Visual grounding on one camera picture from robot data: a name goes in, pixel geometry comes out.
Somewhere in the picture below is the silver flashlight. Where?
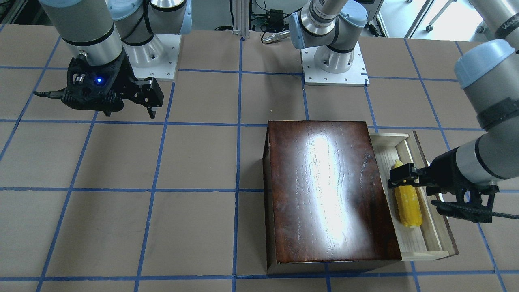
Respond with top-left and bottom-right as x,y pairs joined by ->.
261,30 -> 290,44

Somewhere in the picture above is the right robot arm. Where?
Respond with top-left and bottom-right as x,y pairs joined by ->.
34,0 -> 192,119

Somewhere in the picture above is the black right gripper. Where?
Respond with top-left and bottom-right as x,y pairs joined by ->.
103,52 -> 164,119

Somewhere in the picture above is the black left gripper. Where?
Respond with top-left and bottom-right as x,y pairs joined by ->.
388,150 -> 473,195

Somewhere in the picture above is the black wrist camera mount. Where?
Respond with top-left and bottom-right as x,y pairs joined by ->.
60,55 -> 124,115

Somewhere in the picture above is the yellow corn cob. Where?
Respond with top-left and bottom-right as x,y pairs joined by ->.
392,159 -> 423,228

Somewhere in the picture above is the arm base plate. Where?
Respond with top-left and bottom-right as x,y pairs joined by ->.
125,34 -> 182,81
300,43 -> 370,86

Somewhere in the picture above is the dark wooden drawer cabinet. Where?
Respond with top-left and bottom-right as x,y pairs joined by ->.
262,121 -> 402,275

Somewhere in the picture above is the wooden drawer with white handle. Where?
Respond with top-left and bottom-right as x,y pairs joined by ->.
370,132 -> 459,261

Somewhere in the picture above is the aluminium frame post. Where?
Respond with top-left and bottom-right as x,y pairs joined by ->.
231,0 -> 251,40

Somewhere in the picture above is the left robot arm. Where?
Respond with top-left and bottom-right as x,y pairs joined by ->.
289,0 -> 518,195

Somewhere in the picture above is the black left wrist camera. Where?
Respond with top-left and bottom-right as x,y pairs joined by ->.
431,185 -> 508,223

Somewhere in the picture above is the black corrugated cable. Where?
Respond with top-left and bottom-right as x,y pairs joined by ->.
436,201 -> 519,223

